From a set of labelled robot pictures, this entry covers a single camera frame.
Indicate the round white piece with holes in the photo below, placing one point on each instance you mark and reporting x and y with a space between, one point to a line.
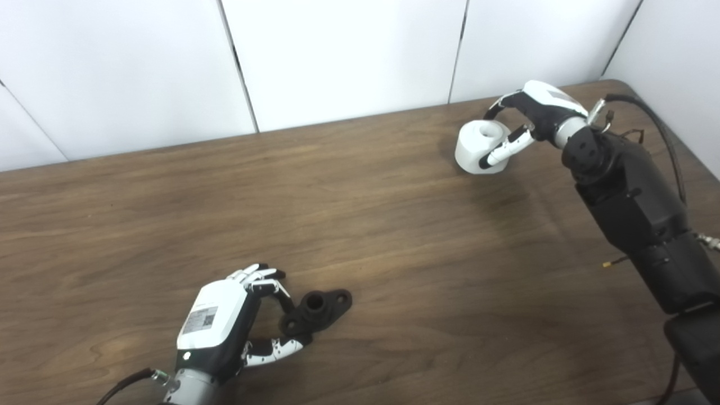
472 149

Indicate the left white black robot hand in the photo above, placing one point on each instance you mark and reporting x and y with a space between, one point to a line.
216 320

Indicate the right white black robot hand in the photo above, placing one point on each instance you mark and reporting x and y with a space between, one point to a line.
545 109

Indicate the black flanged holder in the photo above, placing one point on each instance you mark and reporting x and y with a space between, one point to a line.
315 312

